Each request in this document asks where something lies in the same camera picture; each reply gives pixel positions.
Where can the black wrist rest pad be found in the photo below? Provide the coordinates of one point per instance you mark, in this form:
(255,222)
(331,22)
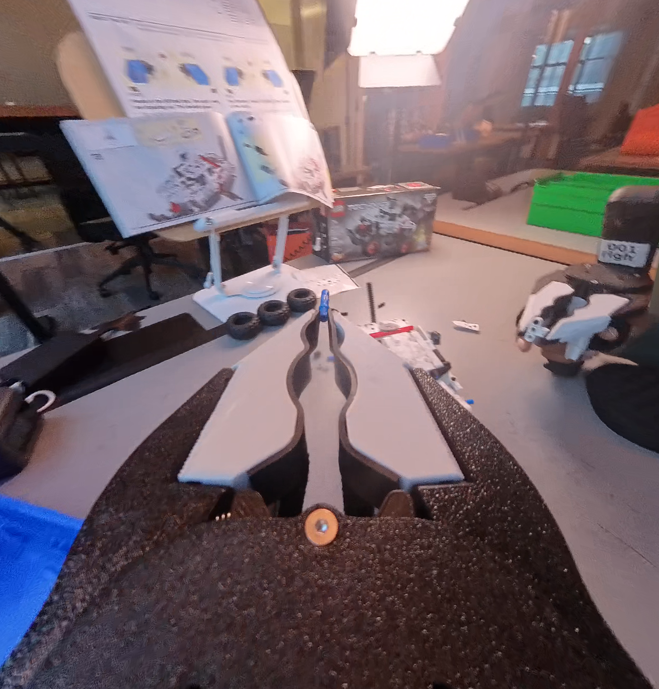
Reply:
(631,398)

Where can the printed instruction sheet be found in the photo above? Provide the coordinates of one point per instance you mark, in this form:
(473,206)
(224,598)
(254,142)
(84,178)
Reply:
(190,54)

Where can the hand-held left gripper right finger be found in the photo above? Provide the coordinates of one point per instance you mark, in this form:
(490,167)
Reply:
(405,425)

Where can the white book stand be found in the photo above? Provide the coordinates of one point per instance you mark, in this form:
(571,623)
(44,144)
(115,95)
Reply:
(243,285)

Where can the blue plastic storage bin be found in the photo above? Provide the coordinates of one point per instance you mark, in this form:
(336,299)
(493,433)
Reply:
(23,571)

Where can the black office chair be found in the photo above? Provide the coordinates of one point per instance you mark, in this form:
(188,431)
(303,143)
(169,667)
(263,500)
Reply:
(141,264)

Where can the red plastic bin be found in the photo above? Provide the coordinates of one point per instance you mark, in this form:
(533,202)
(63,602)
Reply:
(647,129)

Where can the blue lego pin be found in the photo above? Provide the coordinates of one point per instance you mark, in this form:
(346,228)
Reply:
(324,305)

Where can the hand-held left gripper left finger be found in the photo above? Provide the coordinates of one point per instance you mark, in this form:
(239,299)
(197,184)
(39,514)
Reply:
(238,431)

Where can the wooden desk with black legs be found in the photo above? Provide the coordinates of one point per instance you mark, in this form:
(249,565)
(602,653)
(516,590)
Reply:
(17,110)

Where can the bright studio light panel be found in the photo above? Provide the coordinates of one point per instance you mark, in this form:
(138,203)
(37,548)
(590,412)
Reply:
(405,38)

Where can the person's right hand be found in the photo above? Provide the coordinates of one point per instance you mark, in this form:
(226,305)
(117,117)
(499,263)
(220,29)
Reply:
(599,363)

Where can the green plastic bin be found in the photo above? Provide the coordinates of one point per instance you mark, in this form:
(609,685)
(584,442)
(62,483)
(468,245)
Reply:
(599,205)

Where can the lego set box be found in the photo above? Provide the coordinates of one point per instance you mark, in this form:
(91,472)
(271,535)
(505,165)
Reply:
(378,221)

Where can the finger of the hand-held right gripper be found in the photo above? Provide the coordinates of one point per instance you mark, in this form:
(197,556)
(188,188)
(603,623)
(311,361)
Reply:
(547,307)
(588,328)

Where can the small white lego connector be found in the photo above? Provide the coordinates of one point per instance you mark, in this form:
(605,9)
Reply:
(466,325)

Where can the lego instruction booklet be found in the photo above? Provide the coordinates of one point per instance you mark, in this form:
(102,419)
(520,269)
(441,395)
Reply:
(179,172)

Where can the white lego vehicle model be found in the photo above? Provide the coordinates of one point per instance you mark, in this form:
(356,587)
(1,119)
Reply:
(410,345)

